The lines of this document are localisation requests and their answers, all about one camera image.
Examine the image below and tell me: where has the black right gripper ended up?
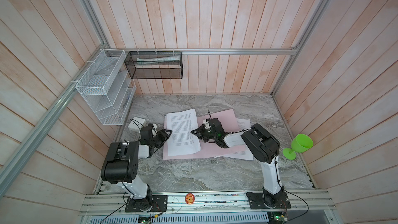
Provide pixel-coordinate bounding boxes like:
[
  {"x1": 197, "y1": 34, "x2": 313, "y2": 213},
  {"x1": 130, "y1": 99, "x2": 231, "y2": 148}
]
[{"x1": 191, "y1": 124, "x2": 218, "y2": 142}]

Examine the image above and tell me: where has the printed white paper sheet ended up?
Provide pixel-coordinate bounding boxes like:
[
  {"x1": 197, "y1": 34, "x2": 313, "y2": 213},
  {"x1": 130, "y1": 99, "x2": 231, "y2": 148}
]
[{"x1": 166, "y1": 109, "x2": 201, "y2": 157}]

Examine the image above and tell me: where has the pink file folder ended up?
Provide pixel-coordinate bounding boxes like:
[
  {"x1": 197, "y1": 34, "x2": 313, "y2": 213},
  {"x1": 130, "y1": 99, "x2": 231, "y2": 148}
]
[{"x1": 163, "y1": 109, "x2": 249, "y2": 160}]

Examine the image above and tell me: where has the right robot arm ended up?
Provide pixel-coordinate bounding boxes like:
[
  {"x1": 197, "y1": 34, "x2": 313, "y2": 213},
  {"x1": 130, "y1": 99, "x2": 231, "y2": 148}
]
[{"x1": 191, "y1": 118, "x2": 291, "y2": 209}]

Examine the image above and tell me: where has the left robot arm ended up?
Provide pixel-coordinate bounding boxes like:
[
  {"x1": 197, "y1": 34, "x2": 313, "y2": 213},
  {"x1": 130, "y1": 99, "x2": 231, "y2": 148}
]
[{"x1": 101, "y1": 123, "x2": 173, "y2": 212}]

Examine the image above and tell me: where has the white power socket box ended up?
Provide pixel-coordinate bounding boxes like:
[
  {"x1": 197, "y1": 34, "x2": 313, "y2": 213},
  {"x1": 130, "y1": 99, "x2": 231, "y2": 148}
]
[{"x1": 127, "y1": 117, "x2": 147, "y2": 132}]

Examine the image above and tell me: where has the printed white paper stack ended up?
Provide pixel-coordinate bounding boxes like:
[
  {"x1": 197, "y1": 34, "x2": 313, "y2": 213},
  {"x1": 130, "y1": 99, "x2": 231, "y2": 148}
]
[{"x1": 215, "y1": 118, "x2": 254, "y2": 161}]

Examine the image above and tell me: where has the red round sticker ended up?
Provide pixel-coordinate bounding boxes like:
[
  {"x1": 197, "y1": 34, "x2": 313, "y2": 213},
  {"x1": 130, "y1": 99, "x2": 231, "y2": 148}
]
[{"x1": 184, "y1": 193, "x2": 195, "y2": 205}]

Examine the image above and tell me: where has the green plastic goblet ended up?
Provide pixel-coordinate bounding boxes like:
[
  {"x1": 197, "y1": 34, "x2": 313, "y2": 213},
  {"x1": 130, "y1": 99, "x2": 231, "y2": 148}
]
[{"x1": 283, "y1": 134, "x2": 314, "y2": 160}]

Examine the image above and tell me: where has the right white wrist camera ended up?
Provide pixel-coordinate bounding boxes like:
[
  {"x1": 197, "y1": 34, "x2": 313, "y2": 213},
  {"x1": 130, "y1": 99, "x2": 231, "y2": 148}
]
[{"x1": 203, "y1": 120, "x2": 210, "y2": 130}]

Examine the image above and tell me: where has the black wire mesh basket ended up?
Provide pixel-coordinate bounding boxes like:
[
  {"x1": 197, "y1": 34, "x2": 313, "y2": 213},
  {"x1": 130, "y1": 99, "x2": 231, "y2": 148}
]
[{"x1": 124, "y1": 51, "x2": 183, "y2": 80}]

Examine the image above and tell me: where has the white wire mesh shelf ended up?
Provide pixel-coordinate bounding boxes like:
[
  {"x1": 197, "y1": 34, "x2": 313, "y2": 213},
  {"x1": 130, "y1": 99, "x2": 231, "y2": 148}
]
[{"x1": 76, "y1": 49, "x2": 136, "y2": 125}]

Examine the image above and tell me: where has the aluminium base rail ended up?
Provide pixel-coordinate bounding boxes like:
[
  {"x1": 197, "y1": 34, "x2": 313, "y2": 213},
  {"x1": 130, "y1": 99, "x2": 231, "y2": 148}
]
[{"x1": 78, "y1": 189, "x2": 336, "y2": 216}]

